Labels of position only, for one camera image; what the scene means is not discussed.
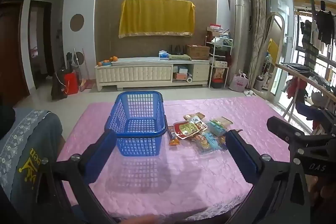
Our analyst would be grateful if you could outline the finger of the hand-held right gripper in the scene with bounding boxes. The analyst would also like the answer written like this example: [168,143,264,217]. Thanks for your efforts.
[316,108,336,135]
[266,116,309,151]

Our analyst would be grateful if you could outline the brown cardboard box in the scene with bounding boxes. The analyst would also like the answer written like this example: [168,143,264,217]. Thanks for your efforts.
[186,45,210,60]

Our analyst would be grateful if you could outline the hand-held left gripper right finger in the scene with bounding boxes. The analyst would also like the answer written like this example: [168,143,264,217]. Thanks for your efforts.
[223,130,312,224]

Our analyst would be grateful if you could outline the pink quilted tablecloth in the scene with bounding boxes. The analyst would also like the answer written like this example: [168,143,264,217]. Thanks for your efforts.
[56,97,298,222]

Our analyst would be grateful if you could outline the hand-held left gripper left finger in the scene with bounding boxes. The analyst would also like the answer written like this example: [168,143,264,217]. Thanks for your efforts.
[34,129,118,224]

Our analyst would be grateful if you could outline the blue clear cake packet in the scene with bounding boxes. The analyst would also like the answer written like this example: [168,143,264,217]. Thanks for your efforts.
[207,123,228,138]

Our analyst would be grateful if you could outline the yellow cover cloth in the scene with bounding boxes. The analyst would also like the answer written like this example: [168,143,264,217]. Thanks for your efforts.
[118,0,196,39]

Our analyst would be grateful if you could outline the white tv cabinet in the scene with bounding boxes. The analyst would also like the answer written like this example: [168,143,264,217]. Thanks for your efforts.
[94,57,211,91]

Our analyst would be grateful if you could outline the blue plastic basket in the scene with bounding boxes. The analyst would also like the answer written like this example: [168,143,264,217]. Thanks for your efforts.
[104,91,168,157]

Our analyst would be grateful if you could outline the patterned curtain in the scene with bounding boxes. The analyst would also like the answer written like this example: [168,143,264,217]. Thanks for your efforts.
[245,0,267,88]

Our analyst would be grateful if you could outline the pink shopping bag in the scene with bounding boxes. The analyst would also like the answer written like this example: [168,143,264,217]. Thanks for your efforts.
[229,70,249,92]

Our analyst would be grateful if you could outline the red and green snack packet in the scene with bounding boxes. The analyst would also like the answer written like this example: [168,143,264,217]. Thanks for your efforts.
[173,121,208,140]

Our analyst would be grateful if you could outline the orange snack packet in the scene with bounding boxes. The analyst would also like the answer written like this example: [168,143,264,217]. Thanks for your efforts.
[183,112,206,125]

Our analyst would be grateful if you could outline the orange sausage stick packet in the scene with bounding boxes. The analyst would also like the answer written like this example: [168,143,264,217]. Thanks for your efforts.
[168,126,181,146]

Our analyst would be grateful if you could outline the hanging dark clothes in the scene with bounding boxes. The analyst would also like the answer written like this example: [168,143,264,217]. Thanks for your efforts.
[301,0,336,56]

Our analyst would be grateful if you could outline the person's right hand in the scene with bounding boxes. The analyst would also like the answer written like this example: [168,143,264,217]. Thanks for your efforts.
[318,181,336,205]

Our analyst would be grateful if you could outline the tower air conditioner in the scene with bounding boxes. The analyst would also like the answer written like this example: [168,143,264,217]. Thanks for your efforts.
[230,0,251,83]

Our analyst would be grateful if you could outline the black bag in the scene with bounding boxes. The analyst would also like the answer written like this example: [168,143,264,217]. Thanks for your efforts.
[51,69,68,101]

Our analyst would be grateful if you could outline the pink broom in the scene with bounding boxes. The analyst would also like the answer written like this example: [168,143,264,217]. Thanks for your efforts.
[79,48,93,91]

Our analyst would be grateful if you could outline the flat mop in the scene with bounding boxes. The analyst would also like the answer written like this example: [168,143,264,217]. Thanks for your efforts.
[73,48,80,77]

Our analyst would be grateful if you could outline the grey printed shirt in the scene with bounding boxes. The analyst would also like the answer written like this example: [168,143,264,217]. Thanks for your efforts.
[0,107,63,216]

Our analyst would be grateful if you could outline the wooden clothes rack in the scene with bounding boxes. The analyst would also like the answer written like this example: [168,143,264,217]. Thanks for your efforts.
[275,62,336,119]

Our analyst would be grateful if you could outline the dark wooden door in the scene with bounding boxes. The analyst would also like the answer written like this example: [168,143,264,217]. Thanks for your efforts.
[0,0,30,106]

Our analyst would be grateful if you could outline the white shelf rack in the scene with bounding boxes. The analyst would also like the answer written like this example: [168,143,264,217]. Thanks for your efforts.
[208,35,234,88]

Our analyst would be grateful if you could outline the red bag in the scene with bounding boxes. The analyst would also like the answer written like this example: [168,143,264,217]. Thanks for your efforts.
[64,72,79,95]

